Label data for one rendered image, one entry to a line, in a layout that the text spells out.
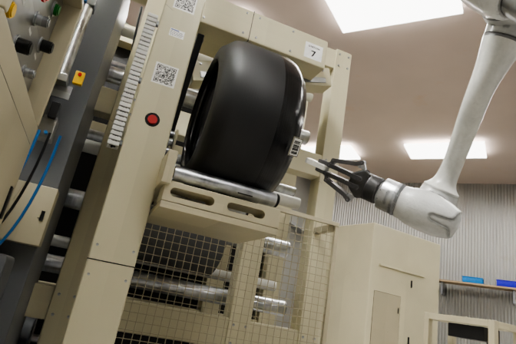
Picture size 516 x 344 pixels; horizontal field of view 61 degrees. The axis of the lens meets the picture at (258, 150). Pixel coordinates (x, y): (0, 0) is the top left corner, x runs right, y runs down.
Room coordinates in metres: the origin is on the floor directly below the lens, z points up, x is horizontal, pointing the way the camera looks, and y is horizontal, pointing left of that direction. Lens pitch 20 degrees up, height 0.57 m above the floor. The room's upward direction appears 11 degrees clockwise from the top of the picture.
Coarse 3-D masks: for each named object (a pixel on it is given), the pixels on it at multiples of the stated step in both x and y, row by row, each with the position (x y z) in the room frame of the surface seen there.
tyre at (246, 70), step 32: (224, 64) 1.19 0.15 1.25; (256, 64) 1.18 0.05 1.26; (288, 64) 1.24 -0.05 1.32; (224, 96) 1.16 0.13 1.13; (256, 96) 1.16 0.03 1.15; (288, 96) 1.19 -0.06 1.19; (192, 128) 1.59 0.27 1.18; (224, 128) 1.18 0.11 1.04; (256, 128) 1.19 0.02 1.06; (288, 128) 1.21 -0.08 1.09; (192, 160) 1.32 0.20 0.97; (224, 160) 1.24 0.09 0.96; (256, 160) 1.25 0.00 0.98; (288, 160) 1.29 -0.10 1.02
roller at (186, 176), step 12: (180, 168) 1.23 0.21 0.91; (180, 180) 1.25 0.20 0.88; (192, 180) 1.25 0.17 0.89; (204, 180) 1.25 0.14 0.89; (216, 180) 1.26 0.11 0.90; (228, 180) 1.28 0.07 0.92; (228, 192) 1.29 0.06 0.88; (240, 192) 1.29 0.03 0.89; (252, 192) 1.30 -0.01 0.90; (264, 192) 1.31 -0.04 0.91; (264, 204) 1.34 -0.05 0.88; (276, 204) 1.33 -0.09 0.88
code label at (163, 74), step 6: (156, 66) 1.26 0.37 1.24; (162, 66) 1.26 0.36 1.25; (168, 66) 1.27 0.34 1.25; (156, 72) 1.26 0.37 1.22; (162, 72) 1.27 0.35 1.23; (168, 72) 1.27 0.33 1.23; (174, 72) 1.28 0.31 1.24; (156, 78) 1.26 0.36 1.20; (162, 78) 1.27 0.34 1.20; (168, 78) 1.27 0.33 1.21; (174, 78) 1.28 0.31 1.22; (162, 84) 1.27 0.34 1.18; (168, 84) 1.27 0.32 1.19
